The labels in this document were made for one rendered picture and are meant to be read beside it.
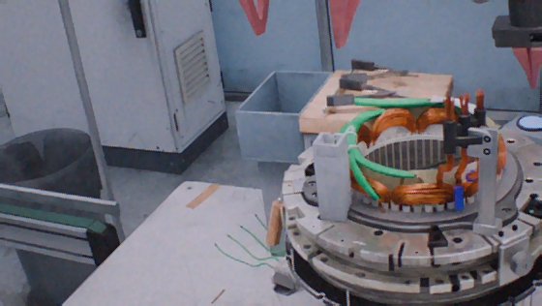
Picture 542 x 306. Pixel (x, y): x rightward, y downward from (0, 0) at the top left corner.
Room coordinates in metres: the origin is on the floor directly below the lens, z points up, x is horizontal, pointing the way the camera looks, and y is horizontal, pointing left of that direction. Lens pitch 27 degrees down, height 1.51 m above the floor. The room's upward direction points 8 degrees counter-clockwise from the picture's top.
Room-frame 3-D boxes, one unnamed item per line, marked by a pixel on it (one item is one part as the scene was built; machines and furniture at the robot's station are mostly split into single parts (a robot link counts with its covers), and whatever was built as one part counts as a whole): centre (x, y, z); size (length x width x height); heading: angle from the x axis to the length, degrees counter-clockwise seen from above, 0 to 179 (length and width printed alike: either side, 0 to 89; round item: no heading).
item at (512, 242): (0.57, -0.22, 1.07); 0.04 x 0.02 x 0.05; 111
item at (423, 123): (0.78, -0.20, 1.12); 0.06 x 0.02 x 0.04; 63
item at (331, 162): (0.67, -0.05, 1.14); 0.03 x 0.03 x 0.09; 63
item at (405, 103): (0.79, -0.17, 1.15); 0.15 x 0.04 x 0.02; 63
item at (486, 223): (0.59, -0.20, 1.15); 0.03 x 0.02 x 0.12; 55
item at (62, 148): (2.09, 0.77, 0.39); 0.39 x 0.39 x 0.35
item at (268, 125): (1.09, -0.03, 0.92); 0.17 x 0.11 x 0.28; 155
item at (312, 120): (1.03, -0.17, 1.05); 0.20 x 0.19 x 0.02; 65
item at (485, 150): (0.59, -0.19, 1.20); 0.02 x 0.01 x 0.03; 55
